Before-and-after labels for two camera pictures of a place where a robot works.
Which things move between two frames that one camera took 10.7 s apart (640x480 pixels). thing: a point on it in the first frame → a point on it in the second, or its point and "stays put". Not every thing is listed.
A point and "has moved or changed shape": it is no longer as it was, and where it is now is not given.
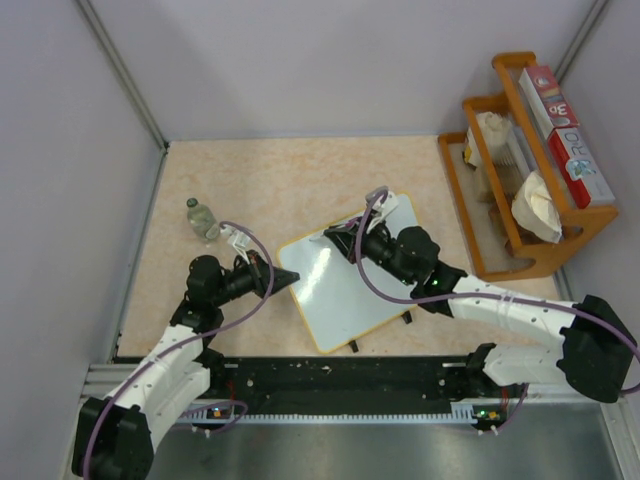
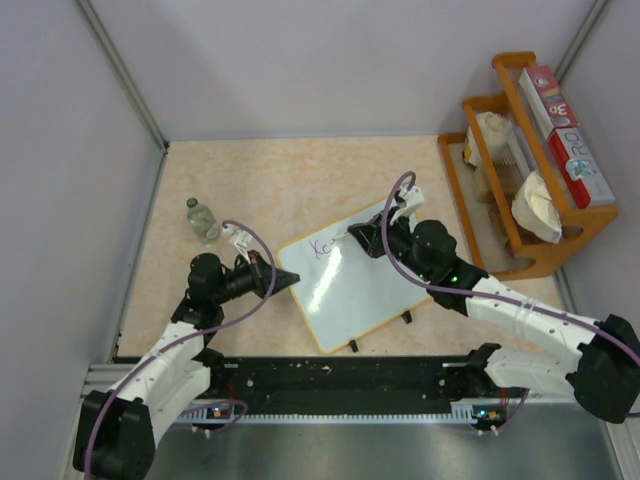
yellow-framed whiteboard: x=332 y=301 stays put
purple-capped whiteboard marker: x=317 y=237 has moved or changed shape
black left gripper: x=260 y=273 stays put
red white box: x=580 y=165 stays put
